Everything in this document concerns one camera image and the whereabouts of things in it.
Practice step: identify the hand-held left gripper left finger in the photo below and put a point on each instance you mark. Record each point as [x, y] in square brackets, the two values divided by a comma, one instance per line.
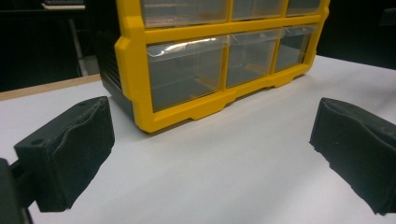
[62, 155]

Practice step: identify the grey metal stand leg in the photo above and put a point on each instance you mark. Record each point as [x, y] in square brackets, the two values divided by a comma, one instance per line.
[75, 40]

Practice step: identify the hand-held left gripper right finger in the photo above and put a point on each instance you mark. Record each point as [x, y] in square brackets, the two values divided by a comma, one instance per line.
[358, 155]

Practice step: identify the set of clear cabinet drawers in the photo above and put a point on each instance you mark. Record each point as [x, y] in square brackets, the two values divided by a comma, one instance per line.
[186, 77]

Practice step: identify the yellow black drawer cabinet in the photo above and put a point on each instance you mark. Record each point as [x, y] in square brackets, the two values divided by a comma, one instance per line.
[134, 62]

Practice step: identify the grey keyboard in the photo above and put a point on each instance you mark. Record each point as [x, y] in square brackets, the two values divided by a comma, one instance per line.
[63, 4]

